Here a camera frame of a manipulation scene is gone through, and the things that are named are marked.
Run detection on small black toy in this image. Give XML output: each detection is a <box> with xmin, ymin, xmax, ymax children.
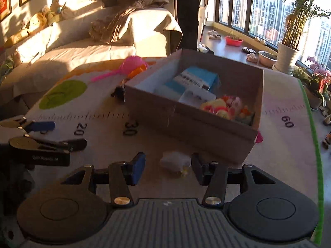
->
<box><xmin>111</xmin><ymin>84</ymin><xmax>127</xmax><ymax>104</ymax></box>

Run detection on pink orchid plant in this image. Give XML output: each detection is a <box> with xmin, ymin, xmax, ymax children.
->
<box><xmin>305</xmin><ymin>56</ymin><xmax>331</xmax><ymax>110</ymax></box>

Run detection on pink and yellow plush toy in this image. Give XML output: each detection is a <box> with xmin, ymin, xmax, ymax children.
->
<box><xmin>200</xmin><ymin>95</ymin><xmax>255</xmax><ymax>125</ymax></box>

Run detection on orange plastic bowl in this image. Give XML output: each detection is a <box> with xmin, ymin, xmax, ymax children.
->
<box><xmin>126</xmin><ymin>66</ymin><xmax>148</xmax><ymax>79</ymax></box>

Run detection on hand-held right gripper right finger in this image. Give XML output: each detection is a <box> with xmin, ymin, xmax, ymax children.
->
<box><xmin>191</xmin><ymin>152</ymin><xmax>284</xmax><ymax>208</ymax></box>

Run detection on grey bowl planter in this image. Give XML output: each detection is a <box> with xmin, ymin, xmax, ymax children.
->
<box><xmin>259</xmin><ymin>50</ymin><xmax>278</xmax><ymax>68</ymax></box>

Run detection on palm plant in white pot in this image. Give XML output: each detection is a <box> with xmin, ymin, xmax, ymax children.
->
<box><xmin>275</xmin><ymin>0</ymin><xmax>331</xmax><ymax>75</ymax></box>

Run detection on small white soft object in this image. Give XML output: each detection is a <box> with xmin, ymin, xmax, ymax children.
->
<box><xmin>159</xmin><ymin>152</ymin><xmax>192</xmax><ymax>178</ymax></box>

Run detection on printed play mat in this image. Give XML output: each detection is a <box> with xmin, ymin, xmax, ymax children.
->
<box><xmin>24</xmin><ymin>57</ymin><xmax>325</xmax><ymax>241</ymax></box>

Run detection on brown cardboard box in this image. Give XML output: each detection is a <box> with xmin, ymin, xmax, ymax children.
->
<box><xmin>124</xmin><ymin>49</ymin><xmax>265</xmax><ymax>165</ymax></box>

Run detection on beige covered sofa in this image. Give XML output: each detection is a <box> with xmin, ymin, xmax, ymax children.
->
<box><xmin>0</xmin><ymin>0</ymin><xmax>183</xmax><ymax>107</ymax></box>

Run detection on beige bear plush toy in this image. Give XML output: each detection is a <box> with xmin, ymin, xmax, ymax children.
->
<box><xmin>41</xmin><ymin>0</ymin><xmax>68</xmax><ymax>26</ymax></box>

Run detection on pink plastic strainer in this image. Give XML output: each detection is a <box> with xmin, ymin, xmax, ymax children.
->
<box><xmin>90</xmin><ymin>56</ymin><xmax>149</xmax><ymax>82</ymax></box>

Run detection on blue and white carton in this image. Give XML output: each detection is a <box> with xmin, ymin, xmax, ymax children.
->
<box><xmin>165</xmin><ymin>66</ymin><xmax>221</xmax><ymax>94</ymax></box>

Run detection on yellow lion plush toy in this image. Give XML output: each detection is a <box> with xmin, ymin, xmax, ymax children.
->
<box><xmin>4</xmin><ymin>12</ymin><xmax>49</xmax><ymax>48</ymax></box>

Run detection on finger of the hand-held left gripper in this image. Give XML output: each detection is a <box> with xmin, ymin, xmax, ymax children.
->
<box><xmin>0</xmin><ymin>117</ymin><xmax>56</xmax><ymax>136</ymax></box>
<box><xmin>9</xmin><ymin>136</ymin><xmax>87</xmax><ymax>153</ymax></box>

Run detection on white upright stick cleaner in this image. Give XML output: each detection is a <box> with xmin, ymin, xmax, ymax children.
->
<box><xmin>197</xmin><ymin>0</ymin><xmax>216</xmax><ymax>55</ymax></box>

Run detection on green baby clothes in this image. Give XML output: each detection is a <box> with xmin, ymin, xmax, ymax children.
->
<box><xmin>0</xmin><ymin>57</ymin><xmax>15</xmax><ymax>83</ymax></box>

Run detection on crumpled beige blanket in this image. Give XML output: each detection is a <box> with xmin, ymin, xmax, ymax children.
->
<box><xmin>89</xmin><ymin>0</ymin><xmax>170</xmax><ymax>44</ymax></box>

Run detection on clear plastic blister pack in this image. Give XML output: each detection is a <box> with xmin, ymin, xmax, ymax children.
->
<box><xmin>178</xmin><ymin>88</ymin><xmax>217</xmax><ymax>107</ymax></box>

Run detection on red plastic basin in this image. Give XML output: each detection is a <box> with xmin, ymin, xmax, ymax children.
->
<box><xmin>225</xmin><ymin>35</ymin><xmax>244</xmax><ymax>47</ymax></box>

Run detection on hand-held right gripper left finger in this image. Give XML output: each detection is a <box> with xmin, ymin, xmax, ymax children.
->
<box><xmin>62</xmin><ymin>152</ymin><xmax>146</xmax><ymax>208</ymax></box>

